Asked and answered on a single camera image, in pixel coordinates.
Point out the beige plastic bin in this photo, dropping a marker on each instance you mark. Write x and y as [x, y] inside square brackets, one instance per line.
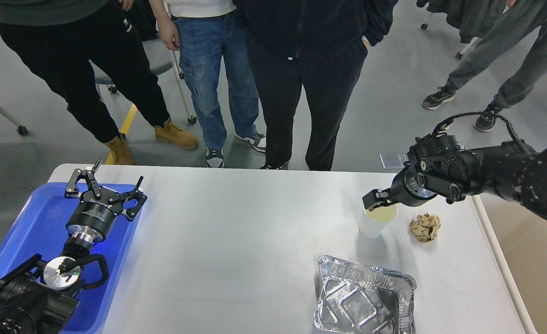
[522, 237]

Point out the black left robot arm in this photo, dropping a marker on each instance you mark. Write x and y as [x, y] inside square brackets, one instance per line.
[61, 260]

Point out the white paper cup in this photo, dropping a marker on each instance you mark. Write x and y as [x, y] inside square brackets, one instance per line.
[373, 222]

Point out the metal floor plate left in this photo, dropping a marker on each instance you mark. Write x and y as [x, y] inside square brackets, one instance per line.
[393, 161]

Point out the white rolling chair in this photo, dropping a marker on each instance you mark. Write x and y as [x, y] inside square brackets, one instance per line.
[161, 60]

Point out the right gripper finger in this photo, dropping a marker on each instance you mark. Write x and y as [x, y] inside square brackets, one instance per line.
[378, 198]

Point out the grey chair leg castor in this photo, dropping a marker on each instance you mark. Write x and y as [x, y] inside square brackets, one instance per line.
[20, 128]

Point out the blue plastic tray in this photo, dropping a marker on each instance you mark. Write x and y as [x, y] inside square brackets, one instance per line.
[40, 229]

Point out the person in blue jeans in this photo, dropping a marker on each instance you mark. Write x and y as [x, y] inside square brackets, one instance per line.
[206, 36]

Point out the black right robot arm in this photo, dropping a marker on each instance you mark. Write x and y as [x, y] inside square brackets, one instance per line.
[439, 164]

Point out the crumpled brown paper ball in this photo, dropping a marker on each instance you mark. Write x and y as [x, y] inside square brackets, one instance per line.
[425, 227]

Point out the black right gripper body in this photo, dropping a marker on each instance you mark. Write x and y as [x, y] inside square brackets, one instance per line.
[406, 190]

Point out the person in black clothes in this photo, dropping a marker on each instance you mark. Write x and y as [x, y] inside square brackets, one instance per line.
[312, 46]

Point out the person in tan boots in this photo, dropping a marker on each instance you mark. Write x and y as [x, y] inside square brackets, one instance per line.
[60, 41]

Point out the aluminium foil food tray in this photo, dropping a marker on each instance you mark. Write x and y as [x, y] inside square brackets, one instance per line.
[356, 298]

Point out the white chair with jacket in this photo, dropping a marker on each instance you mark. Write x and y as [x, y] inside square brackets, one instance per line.
[472, 18]

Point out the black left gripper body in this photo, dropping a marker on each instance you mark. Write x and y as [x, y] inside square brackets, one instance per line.
[93, 218]

